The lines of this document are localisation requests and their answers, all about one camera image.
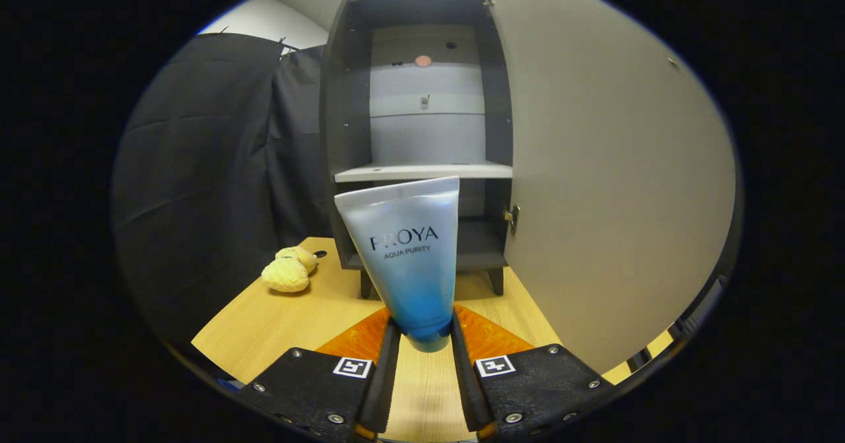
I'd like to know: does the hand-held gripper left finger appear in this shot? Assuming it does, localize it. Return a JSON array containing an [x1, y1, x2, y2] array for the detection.
[[238, 306, 402, 442]]

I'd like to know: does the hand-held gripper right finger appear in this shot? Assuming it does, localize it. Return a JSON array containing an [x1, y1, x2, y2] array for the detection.
[[451, 304, 615, 440]]

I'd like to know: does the blue and white tube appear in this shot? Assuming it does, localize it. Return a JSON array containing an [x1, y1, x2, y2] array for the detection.
[[334, 176, 461, 353]]

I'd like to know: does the beige cabinet door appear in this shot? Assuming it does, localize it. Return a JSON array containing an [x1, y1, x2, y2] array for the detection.
[[482, 0, 737, 374]]

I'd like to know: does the yellow plush toy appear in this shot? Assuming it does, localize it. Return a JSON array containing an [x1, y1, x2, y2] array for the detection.
[[261, 246, 318, 293]]

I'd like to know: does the white cabinet shelf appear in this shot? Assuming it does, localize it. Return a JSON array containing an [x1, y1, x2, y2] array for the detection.
[[335, 161, 514, 184]]

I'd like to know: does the black backdrop cloth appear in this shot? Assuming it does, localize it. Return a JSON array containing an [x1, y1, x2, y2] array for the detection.
[[111, 32, 334, 345]]

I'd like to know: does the dark grey cabinet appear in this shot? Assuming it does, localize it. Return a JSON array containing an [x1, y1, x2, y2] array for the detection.
[[320, 0, 516, 298]]

